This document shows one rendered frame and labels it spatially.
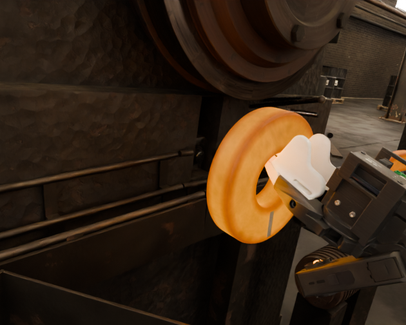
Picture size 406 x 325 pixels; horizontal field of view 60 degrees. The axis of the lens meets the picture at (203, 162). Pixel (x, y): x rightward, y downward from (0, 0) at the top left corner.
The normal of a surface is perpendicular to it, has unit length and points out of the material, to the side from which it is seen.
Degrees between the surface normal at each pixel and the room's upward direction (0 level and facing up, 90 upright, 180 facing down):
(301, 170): 89
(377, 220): 89
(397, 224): 89
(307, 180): 89
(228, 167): 74
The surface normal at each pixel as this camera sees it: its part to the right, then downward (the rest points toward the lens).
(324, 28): 0.66, 0.31
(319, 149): -0.68, 0.07
